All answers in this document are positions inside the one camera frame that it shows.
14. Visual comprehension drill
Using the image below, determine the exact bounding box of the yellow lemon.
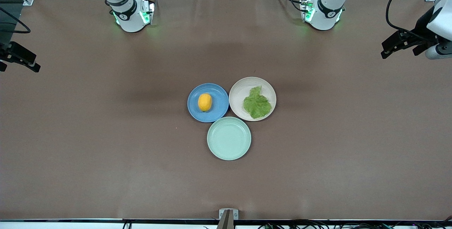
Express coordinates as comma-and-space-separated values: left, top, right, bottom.
198, 93, 213, 112

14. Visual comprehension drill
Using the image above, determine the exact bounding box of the beige plate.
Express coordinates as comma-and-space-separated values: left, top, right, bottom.
228, 77, 277, 122

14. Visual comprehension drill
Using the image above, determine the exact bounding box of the mint green plate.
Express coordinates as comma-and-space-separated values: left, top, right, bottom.
207, 116, 252, 161

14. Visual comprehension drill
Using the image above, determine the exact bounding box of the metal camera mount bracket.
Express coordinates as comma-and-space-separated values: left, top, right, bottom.
216, 209, 239, 229

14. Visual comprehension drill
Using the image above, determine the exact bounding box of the blue plate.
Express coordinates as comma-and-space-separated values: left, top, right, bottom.
187, 83, 230, 123

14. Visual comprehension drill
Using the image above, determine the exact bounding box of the brown table cover sheet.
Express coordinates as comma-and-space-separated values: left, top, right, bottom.
0, 0, 452, 221

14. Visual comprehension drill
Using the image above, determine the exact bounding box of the green lettuce leaf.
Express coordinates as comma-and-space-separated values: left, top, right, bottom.
243, 86, 273, 119

